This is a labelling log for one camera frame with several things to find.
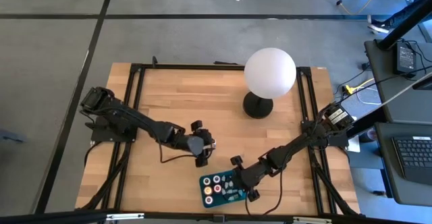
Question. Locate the large purple food coloring bottle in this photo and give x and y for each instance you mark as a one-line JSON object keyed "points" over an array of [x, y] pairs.
{"points": [[209, 200]]}

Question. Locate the large dark food coloring bottle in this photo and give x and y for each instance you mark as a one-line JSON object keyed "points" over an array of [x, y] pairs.
{"points": [[206, 181]]}

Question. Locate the dark grey floor object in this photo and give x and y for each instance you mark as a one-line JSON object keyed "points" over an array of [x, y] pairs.
{"points": [[11, 136]]}

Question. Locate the grey laptop black keyboard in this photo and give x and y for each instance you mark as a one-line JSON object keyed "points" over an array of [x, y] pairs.
{"points": [[411, 156]]}

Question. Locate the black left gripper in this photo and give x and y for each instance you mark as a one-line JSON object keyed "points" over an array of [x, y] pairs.
{"points": [[197, 144]]}

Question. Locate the small blue food coloring bottle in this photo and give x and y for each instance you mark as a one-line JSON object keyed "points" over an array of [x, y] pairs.
{"points": [[231, 184]]}

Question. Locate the silver metal bracket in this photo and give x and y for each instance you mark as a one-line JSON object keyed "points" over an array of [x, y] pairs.
{"points": [[125, 216], [312, 220]]}

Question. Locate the black power adapter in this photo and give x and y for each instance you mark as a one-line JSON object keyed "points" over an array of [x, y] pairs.
{"points": [[406, 58]]}

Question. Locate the dark round cup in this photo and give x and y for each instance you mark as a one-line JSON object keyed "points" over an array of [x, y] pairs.
{"points": [[371, 135]]}

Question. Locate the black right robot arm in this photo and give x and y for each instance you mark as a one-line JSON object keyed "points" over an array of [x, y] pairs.
{"points": [[297, 143]]}

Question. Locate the white globe lamp black base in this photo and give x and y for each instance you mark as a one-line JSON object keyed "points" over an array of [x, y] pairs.
{"points": [[270, 73]]}

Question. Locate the large yellow food coloring bottle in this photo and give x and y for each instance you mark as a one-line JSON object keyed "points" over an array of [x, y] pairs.
{"points": [[208, 190]]}

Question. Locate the black stand pole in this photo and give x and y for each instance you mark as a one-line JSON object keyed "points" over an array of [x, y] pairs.
{"points": [[405, 25]]}

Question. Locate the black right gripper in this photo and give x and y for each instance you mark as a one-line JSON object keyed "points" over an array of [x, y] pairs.
{"points": [[248, 176]]}

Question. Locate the black desk leg bar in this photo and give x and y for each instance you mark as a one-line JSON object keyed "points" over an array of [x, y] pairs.
{"points": [[366, 122]]}

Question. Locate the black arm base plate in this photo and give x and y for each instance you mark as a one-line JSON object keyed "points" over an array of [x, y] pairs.
{"points": [[101, 134], [341, 141]]}

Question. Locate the white paper sheet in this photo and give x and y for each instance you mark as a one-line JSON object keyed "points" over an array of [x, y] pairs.
{"points": [[353, 145]]}

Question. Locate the black crossbar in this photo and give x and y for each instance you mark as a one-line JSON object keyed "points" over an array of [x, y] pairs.
{"points": [[50, 217]]}

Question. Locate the large red food coloring bottle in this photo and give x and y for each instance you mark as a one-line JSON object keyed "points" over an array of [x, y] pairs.
{"points": [[217, 188]]}

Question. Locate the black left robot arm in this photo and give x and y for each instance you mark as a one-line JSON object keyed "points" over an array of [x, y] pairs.
{"points": [[135, 119]]}

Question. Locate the grey side desk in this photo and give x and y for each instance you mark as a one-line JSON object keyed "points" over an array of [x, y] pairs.
{"points": [[405, 112]]}

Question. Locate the large blue food coloring bottle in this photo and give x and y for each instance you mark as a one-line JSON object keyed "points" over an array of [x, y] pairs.
{"points": [[216, 179]]}

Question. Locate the black aluminium table frame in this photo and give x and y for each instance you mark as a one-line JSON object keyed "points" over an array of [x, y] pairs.
{"points": [[189, 66]]}

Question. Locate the person's leg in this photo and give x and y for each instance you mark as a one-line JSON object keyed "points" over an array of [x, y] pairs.
{"points": [[401, 16]]}

